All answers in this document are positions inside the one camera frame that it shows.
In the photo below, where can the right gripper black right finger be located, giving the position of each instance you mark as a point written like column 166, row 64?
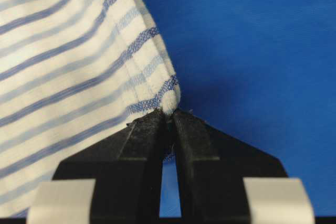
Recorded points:
column 224, row 180

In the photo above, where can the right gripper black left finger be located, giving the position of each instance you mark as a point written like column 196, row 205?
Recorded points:
column 116, row 180

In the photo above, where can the white blue-striped towel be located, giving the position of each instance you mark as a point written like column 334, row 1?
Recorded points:
column 73, row 72

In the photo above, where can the blue table cloth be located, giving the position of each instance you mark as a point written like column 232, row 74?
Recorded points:
column 262, row 71

